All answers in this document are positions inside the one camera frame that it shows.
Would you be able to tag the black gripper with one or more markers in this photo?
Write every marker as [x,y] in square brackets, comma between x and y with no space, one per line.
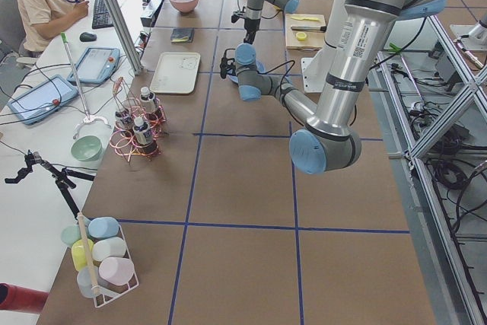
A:
[233,70]
[250,25]

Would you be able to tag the lemon half slice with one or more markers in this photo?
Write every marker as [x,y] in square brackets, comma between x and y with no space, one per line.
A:
[301,36]

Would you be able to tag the wooden cutting board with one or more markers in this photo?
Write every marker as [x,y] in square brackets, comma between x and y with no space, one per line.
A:
[314,41]

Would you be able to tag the cream bear tray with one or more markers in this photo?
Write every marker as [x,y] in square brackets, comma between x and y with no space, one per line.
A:
[175,73]

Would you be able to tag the grey yellow folded cloth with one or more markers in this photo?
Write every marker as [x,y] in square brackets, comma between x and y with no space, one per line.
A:
[182,35]

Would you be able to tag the bottle right white cap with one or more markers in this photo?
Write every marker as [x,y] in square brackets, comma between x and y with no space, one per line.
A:
[148,100]

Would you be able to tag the bottle white cap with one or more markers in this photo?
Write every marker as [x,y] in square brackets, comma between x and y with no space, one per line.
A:
[148,100]
[142,132]
[124,121]

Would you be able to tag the bottle lower white cap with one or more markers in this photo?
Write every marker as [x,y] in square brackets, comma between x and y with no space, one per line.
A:
[142,132]

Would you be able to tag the bottle left white cap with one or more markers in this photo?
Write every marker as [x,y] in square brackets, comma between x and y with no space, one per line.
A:
[124,121]

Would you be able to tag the blue teach pendant far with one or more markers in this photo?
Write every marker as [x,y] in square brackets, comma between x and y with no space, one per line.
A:
[97,64]

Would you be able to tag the blue teach pendant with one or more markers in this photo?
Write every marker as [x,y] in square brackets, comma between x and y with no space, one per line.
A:
[97,64]
[42,100]

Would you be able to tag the black keyboard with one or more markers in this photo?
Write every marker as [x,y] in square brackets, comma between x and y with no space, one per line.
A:
[101,17]

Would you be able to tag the black computer mouse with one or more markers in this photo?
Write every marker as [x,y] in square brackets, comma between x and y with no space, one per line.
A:
[87,37]

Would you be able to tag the green bowl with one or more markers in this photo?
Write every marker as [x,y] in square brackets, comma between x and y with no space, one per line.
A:
[87,148]

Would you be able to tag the blue teach pendant near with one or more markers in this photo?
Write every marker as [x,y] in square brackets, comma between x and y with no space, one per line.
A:
[42,100]

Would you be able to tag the person in beige shirt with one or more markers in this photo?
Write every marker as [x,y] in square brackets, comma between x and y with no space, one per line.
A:
[44,20]

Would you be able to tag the blue cup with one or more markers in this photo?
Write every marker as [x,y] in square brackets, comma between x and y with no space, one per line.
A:
[103,227]

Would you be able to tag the white cup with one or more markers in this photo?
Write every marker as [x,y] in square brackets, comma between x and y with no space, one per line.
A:
[109,247]

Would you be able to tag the pink cup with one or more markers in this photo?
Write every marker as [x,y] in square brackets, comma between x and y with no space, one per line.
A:
[117,270]

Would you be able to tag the yellow cup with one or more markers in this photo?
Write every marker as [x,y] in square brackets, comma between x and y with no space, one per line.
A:
[78,255]

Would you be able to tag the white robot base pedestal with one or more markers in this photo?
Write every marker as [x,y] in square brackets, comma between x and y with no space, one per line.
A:
[314,70]

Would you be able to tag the copper wire bottle rack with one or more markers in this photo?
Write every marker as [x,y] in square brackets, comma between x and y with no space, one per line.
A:
[127,147]

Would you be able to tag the aluminium frame post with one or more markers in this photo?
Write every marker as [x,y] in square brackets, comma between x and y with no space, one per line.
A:
[124,36]

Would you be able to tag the white wire cup rack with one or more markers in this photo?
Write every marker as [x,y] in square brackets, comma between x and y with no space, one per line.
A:
[90,284]

